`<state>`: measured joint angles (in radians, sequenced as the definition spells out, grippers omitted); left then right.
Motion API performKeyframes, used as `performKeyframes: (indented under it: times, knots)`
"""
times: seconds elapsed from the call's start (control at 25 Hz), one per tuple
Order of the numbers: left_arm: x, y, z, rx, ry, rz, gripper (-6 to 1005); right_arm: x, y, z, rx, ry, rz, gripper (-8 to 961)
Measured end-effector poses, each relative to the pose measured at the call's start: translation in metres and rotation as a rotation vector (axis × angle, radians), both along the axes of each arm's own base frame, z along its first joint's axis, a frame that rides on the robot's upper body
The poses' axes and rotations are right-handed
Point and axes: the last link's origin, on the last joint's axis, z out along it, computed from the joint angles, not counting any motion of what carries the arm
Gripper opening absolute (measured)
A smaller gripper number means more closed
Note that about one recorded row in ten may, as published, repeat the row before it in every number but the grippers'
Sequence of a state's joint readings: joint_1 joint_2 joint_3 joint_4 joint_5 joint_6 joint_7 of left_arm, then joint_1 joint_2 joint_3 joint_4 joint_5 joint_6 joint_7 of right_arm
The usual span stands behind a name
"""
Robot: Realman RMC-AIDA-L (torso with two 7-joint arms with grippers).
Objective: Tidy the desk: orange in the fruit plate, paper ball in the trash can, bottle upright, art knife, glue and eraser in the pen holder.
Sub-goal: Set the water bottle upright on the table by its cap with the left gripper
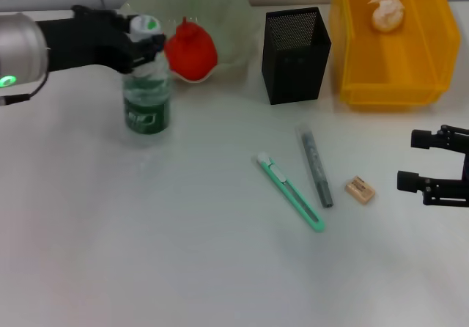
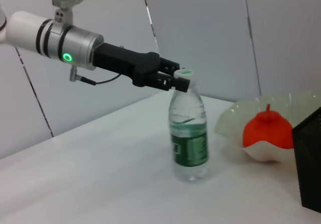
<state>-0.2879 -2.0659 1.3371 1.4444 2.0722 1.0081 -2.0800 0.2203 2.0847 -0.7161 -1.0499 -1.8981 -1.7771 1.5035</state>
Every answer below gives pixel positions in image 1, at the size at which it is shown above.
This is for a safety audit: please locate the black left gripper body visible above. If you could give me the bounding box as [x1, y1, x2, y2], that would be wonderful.
[35, 5, 132, 74]

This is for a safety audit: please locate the red-orange fruit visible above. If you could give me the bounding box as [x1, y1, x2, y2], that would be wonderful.
[163, 17, 218, 82]

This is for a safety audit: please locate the water bottle green label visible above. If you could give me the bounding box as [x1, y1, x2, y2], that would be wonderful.
[122, 14, 173, 136]

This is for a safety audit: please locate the beige eraser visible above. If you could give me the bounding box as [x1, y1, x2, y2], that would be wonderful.
[344, 174, 377, 206]

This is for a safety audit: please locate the grey marker pen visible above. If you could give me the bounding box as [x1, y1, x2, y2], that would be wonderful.
[295, 123, 335, 209]

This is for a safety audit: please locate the white paper ball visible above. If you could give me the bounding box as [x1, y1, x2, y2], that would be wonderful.
[367, 0, 407, 34]

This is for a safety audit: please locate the green utility knife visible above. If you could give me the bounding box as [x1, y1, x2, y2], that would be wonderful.
[256, 152, 326, 233]

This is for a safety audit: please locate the translucent wavy fruit bowl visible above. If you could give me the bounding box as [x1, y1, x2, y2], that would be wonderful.
[117, 0, 254, 84]

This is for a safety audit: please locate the black mesh pen holder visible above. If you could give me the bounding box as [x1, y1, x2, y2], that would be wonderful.
[261, 7, 333, 106]

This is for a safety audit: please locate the yellow plastic bin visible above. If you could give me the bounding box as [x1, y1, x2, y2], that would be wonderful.
[328, 0, 462, 114]

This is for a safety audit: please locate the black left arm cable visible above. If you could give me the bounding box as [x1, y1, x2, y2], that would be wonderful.
[0, 70, 51, 106]

